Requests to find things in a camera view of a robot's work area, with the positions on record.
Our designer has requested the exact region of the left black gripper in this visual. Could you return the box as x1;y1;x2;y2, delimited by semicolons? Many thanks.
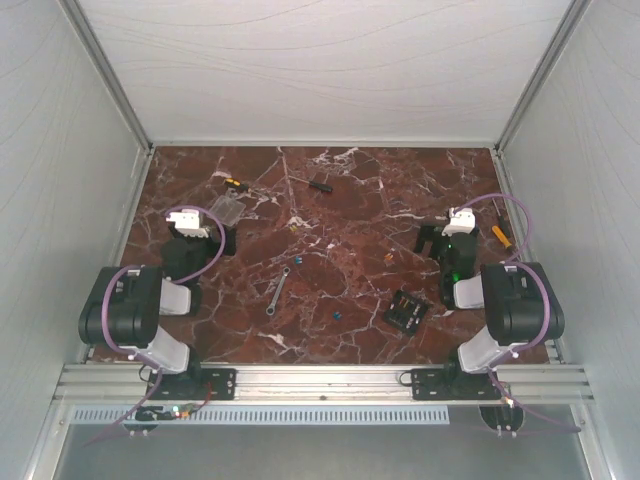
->
171;222;236;284

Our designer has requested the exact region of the black fuse box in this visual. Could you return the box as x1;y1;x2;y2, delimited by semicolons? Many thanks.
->
383;290;430;337

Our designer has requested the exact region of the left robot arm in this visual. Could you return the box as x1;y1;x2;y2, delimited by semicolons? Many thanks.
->
78;209;236;398

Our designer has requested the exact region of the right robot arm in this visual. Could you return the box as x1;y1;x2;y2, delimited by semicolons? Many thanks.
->
414;224;565;398

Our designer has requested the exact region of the clear plastic fuse box lid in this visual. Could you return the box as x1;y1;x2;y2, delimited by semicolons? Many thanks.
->
210;196;246;228

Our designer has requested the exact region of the yellow black small screwdriver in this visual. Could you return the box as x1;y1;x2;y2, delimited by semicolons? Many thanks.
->
224;178;250;192

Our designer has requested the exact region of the silver combination wrench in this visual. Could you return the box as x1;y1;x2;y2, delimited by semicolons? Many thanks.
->
265;267;291;316

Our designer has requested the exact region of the thin black screwdriver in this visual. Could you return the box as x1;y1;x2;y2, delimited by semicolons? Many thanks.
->
492;198;510;238

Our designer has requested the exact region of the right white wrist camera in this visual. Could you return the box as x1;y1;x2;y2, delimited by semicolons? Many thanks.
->
443;208;476;236

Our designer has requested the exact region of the orange handle screwdriver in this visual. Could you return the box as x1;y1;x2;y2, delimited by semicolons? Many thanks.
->
491;225;513;250

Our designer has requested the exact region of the black handle screwdriver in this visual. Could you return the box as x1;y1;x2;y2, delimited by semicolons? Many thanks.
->
290;176;333;193

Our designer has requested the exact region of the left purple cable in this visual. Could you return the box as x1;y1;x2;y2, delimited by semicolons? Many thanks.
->
82;205;227;447

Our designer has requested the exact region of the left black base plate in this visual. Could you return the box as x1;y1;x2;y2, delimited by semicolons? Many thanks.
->
150;368;237;402

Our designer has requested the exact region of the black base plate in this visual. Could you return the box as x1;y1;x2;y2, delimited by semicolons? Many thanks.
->
397;368;501;401
150;368;237;402

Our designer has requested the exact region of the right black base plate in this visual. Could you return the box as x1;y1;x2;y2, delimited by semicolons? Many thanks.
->
397;368;501;401

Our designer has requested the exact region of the grey slotted cable duct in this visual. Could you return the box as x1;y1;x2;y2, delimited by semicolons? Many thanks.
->
69;404;450;426

